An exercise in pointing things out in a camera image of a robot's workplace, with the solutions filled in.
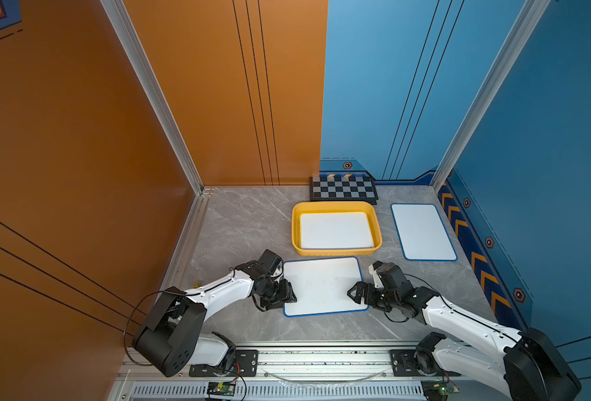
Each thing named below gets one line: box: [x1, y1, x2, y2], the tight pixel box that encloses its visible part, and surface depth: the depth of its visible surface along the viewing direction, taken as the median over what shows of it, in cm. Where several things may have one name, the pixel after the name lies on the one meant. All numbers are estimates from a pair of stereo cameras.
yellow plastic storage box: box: [291, 200, 384, 257], surface depth 105 cm
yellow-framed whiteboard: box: [299, 211, 375, 250], surface depth 105 cm
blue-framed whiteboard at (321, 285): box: [282, 256, 369, 318], surface depth 91 cm
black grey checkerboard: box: [308, 174, 379, 205], surface depth 118 cm
